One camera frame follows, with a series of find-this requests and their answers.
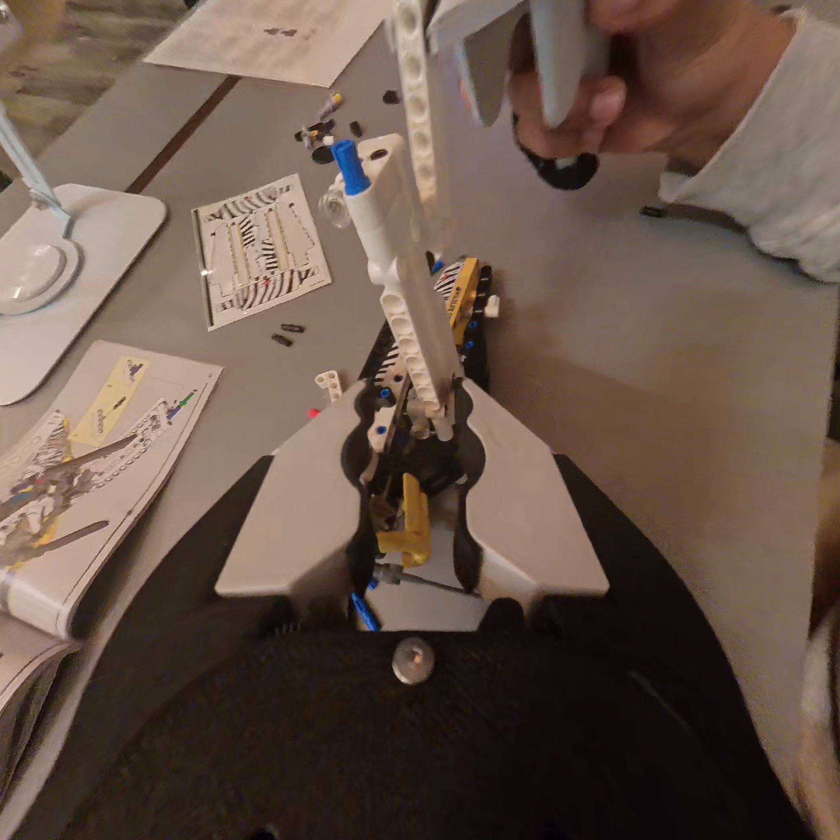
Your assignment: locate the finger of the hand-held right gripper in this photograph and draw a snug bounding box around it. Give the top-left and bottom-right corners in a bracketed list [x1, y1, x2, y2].
[459, 18, 522, 130]
[425, 0, 527, 52]

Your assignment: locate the person's right forearm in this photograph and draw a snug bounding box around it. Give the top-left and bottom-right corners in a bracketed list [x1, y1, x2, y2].
[656, 7, 840, 283]

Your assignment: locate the white lego skid assembly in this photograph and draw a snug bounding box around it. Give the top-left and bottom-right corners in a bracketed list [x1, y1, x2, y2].
[318, 134, 462, 442]

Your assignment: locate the long white lego beam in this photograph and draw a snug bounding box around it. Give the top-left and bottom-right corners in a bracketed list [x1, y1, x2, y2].
[392, 0, 455, 221]

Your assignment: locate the zebra sticker sheet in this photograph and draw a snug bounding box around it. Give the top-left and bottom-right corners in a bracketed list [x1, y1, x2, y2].
[192, 172, 332, 331]

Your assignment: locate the white paper sheet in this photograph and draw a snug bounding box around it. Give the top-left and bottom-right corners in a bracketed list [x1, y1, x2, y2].
[144, 0, 385, 89]

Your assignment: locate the open instruction booklet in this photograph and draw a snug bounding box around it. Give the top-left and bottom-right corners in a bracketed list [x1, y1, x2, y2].
[0, 340, 224, 723]

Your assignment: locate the zebra striped lego helicopter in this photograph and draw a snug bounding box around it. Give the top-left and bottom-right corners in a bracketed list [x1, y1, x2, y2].
[307, 256, 501, 632]

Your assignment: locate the cluster of small lego parts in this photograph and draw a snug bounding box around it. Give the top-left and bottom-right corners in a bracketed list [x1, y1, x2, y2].
[294, 92, 347, 165]

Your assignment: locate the person's right hand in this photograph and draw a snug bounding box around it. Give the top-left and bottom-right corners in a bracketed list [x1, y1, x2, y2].
[512, 0, 802, 161]

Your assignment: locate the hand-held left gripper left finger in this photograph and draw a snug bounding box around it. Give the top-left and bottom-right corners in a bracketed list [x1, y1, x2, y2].
[215, 379, 371, 599]

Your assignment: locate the silver laptop stand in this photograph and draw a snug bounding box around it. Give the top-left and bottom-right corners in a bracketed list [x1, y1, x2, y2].
[0, 98, 168, 406]

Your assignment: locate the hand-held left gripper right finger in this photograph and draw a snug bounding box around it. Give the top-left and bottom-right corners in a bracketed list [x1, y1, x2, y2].
[453, 378, 611, 599]

